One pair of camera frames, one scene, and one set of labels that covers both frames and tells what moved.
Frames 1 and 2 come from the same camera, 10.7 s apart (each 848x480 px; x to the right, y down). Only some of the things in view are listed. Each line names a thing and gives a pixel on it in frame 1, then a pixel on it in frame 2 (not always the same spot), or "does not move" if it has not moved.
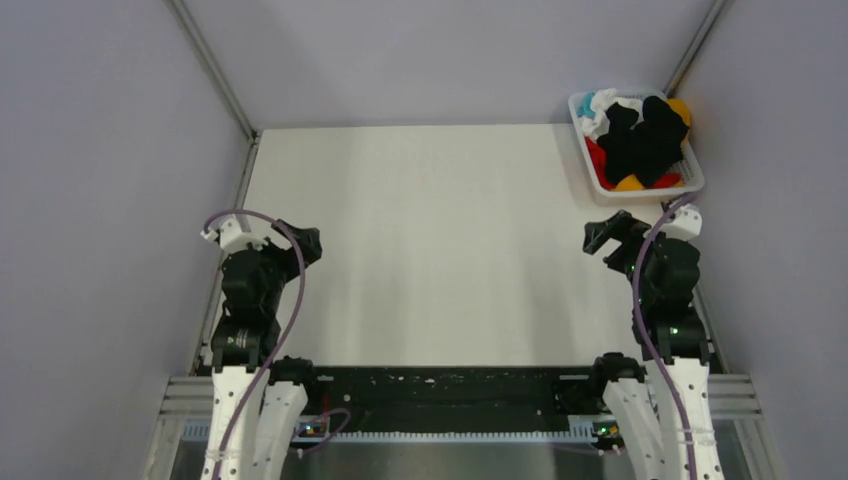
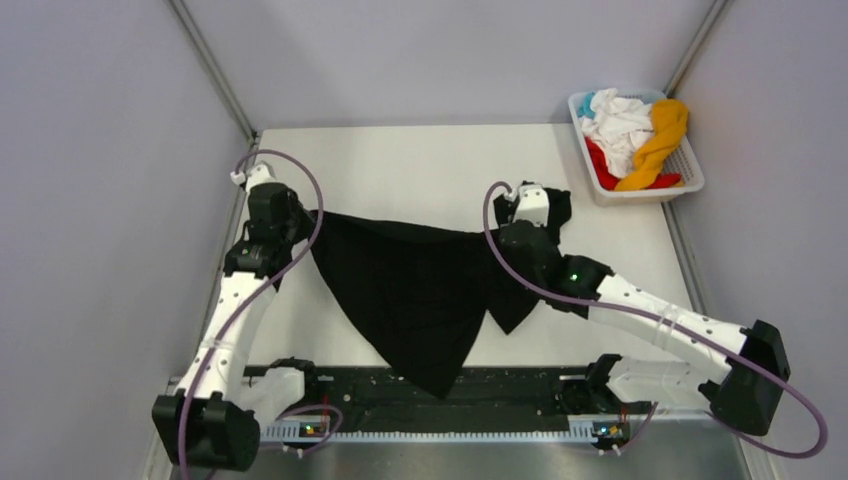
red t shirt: x=600 y=158 does not move
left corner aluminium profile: x=227 y=89 does not move
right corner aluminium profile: x=695 y=49 does not move
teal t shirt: x=585 y=110 does not move
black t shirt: x=649 y=151 → x=422 y=295
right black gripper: x=621 y=226 → x=547 y=225
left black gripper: x=290 y=255 → x=307 y=216
